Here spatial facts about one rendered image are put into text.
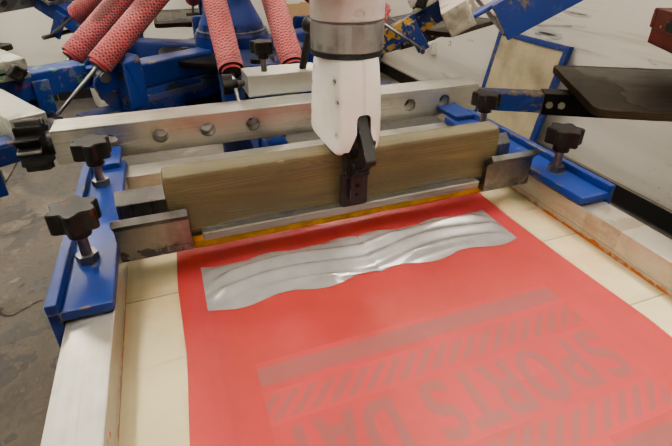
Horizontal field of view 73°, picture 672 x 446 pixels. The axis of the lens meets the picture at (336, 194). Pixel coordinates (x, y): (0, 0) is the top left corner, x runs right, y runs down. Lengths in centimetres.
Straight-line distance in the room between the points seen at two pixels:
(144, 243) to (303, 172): 18
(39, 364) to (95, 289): 149
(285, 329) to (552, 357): 23
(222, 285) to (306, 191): 14
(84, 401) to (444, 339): 28
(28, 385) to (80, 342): 147
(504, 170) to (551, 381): 29
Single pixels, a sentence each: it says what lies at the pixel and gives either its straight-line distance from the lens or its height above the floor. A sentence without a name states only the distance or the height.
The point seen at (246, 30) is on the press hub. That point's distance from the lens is 125.
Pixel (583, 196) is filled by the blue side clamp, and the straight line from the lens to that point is 61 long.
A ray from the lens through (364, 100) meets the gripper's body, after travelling 46.
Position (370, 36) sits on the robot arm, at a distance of 46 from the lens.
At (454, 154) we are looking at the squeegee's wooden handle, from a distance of 59.
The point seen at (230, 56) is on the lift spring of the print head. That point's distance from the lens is 93.
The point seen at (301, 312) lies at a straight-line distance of 45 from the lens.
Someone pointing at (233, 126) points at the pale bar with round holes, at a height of 102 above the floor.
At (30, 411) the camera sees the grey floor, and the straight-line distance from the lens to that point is 181.
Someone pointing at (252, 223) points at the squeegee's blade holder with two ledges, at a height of 99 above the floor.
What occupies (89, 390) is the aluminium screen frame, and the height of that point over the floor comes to 99.
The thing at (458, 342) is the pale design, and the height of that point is 95.
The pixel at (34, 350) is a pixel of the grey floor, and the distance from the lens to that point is 200.
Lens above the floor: 127
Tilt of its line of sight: 29 degrees down
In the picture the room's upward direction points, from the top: straight up
